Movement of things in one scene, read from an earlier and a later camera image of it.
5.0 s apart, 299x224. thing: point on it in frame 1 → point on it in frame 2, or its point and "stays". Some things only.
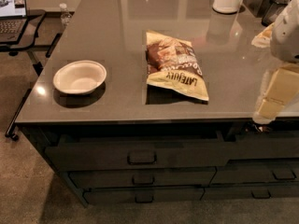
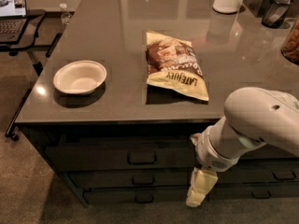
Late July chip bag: [173, 64] stays
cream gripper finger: [284, 84] → [201, 183]
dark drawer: [258, 171] stays
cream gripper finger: [263, 39] → [195, 138]
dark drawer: [143, 177] stays
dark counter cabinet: [154, 99] stays
